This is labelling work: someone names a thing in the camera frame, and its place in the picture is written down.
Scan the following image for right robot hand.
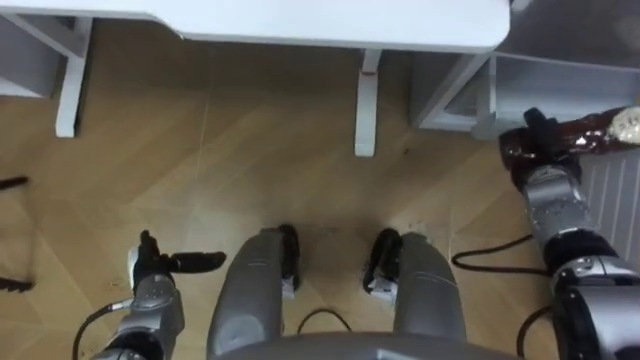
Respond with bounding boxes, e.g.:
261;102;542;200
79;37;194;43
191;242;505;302
514;106;584;189

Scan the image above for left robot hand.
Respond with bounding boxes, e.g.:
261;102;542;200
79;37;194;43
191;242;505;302
127;228;227;294

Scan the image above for brown plastic drink bottle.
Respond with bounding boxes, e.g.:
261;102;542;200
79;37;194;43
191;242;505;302
498;105;640;174

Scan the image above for white ribbed cabinet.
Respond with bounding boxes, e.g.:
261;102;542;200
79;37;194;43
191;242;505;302
577;148;640;264

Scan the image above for robot legs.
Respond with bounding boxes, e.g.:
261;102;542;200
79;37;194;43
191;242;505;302
206;223;469;359

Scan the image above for low pale grey cabinet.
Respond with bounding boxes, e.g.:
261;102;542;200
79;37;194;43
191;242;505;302
409;0;640;142

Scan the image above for black stand leg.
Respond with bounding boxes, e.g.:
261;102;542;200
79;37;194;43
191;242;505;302
0;175;30;191
0;276;35;294

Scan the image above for robot body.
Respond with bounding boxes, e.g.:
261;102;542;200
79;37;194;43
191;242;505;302
209;331;526;360

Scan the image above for white desk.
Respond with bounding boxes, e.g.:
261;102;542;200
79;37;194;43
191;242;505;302
0;0;511;159

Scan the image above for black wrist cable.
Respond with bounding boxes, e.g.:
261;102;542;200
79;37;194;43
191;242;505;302
72;298;135;360
451;233;551;277

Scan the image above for black floor cable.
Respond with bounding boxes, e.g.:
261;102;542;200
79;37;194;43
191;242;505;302
296;307;352;336

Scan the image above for thin black cable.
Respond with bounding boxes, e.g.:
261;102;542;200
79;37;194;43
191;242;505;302
516;305;554;360

